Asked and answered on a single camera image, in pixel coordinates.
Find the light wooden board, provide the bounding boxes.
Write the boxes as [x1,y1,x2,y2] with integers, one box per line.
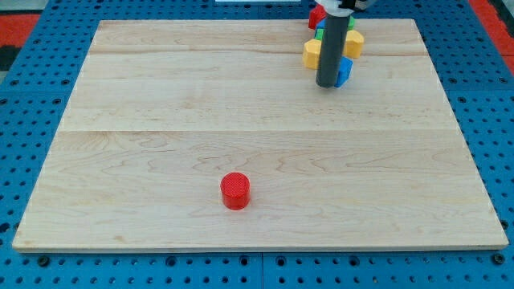
[12,19,508,253]

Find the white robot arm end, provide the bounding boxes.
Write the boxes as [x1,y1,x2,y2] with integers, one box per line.
[316,0,377,17]

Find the red cylinder block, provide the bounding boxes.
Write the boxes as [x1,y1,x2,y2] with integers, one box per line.
[220,172,251,210]

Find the red block at back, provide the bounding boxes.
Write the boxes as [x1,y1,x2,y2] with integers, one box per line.
[308,4,326,30]

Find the blue block front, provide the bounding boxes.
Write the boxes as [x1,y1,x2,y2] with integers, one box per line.
[334,56,353,88]

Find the yellow heart block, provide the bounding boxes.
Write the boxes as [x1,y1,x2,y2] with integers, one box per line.
[343,30,365,59]

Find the green block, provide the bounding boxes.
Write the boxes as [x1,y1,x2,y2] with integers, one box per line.
[314,16,355,41]

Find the blue block behind stick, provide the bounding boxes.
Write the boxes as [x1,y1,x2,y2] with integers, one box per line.
[316,19,325,30]

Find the yellow hexagon block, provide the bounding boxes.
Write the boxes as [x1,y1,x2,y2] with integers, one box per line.
[302,39,321,70]

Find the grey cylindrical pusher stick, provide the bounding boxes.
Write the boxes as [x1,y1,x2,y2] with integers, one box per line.
[316,14,350,88]

